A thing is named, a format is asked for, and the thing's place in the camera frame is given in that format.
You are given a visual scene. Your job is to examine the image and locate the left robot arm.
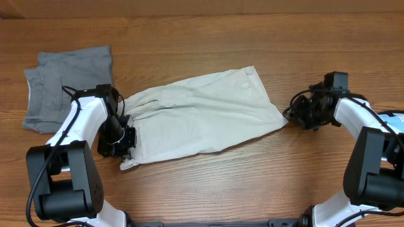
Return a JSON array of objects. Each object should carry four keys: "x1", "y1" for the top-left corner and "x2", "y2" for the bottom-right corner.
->
[{"x1": 25, "y1": 84, "x2": 136, "y2": 227}]

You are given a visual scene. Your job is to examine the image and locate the beige shorts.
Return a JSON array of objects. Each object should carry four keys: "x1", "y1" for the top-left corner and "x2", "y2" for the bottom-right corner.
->
[{"x1": 119, "y1": 66, "x2": 288, "y2": 170}]

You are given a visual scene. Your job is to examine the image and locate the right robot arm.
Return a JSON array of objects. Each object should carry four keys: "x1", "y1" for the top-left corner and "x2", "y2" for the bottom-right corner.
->
[{"x1": 283, "y1": 71, "x2": 403, "y2": 226}]

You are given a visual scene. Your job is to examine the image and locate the folded grey shorts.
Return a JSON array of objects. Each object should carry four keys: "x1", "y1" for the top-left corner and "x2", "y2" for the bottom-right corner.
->
[{"x1": 22, "y1": 45, "x2": 113, "y2": 134}]

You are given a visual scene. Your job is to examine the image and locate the light blue garment pile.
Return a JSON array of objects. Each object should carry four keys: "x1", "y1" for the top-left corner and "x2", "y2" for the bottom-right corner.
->
[{"x1": 378, "y1": 110, "x2": 403, "y2": 133}]

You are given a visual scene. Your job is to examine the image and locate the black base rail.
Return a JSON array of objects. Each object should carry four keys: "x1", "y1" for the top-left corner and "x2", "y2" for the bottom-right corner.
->
[{"x1": 127, "y1": 219, "x2": 298, "y2": 227}]

